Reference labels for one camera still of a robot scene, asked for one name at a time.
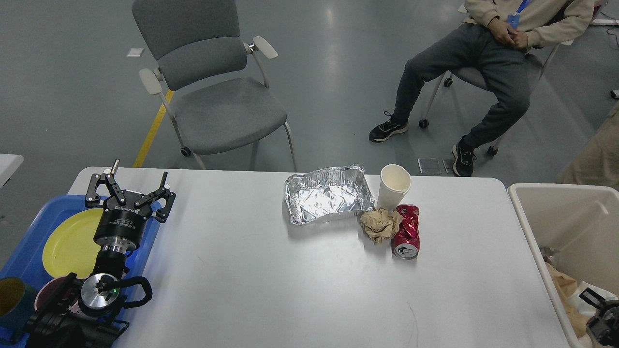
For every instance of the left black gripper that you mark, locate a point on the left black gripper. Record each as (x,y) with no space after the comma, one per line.
(122,224)

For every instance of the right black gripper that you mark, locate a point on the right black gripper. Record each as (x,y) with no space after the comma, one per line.
(603,327)

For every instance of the brown paper bag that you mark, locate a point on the brown paper bag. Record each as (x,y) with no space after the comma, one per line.
(566,287)

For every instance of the yellow plate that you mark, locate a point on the yellow plate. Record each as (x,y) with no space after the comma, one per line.
(71,247)

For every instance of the pink mug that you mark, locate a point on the pink mug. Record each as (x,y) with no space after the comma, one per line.
(48,291)

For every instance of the dark teal mug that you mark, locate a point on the dark teal mug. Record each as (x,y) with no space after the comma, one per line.
(17,300)

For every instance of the aluminium foil tray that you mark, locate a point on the aluminium foil tray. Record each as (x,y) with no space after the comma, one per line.
(328,194)

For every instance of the brown paper ball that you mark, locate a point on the brown paper ball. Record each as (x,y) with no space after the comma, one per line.
(381,225)

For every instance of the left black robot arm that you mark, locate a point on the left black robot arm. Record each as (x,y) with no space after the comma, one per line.
(83,313)

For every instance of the beige plastic bin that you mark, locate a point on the beige plastic bin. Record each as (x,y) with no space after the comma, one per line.
(580,224)

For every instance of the blue plastic tray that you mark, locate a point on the blue plastic tray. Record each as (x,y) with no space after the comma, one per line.
(27,261)

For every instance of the white side table corner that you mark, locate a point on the white side table corner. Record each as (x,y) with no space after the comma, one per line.
(9,163)

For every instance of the tan cloth at right edge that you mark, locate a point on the tan cloth at right edge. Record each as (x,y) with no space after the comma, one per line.
(598,162)

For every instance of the grey office chair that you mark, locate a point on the grey office chair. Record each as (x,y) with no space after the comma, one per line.
(192,40)

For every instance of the crushed red soda can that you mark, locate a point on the crushed red soda can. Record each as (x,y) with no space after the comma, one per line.
(406,243)

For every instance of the white chair under person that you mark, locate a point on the white chair under person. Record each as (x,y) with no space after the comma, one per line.
(473,76)

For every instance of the seated person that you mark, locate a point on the seated person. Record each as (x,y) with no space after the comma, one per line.
(494,39)

